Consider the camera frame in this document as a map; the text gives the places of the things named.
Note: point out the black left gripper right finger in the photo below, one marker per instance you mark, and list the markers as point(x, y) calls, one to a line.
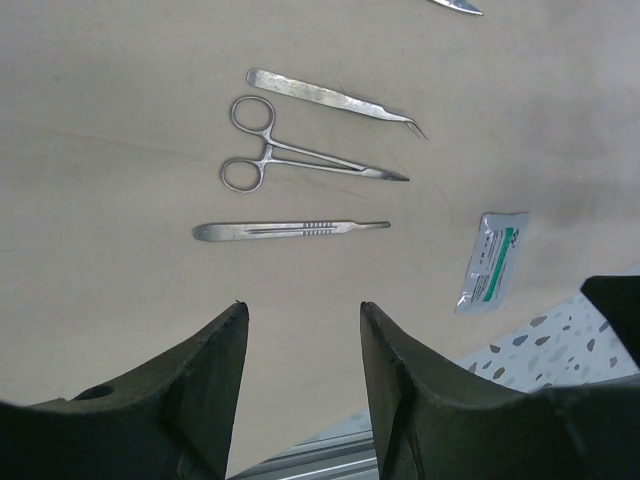
point(432, 419)

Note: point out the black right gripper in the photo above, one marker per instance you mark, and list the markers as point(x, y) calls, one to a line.
point(617, 298)

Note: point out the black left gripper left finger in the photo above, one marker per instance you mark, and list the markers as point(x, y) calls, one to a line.
point(172, 417)

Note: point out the green scalpel blade packet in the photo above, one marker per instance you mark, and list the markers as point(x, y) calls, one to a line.
point(492, 262)

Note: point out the beige cloth drape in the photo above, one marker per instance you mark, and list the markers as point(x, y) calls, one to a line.
point(115, 124)

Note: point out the steel hemostat forceps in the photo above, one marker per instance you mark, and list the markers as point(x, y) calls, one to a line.
point(329, 163)

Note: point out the small steel scissors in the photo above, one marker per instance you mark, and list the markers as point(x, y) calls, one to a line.
point(461, 6)

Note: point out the curved steel tweezers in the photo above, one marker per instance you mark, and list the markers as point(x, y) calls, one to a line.
point(280, 84)

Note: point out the steel scalpel handle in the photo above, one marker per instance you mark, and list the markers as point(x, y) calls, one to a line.
point(219, 232)

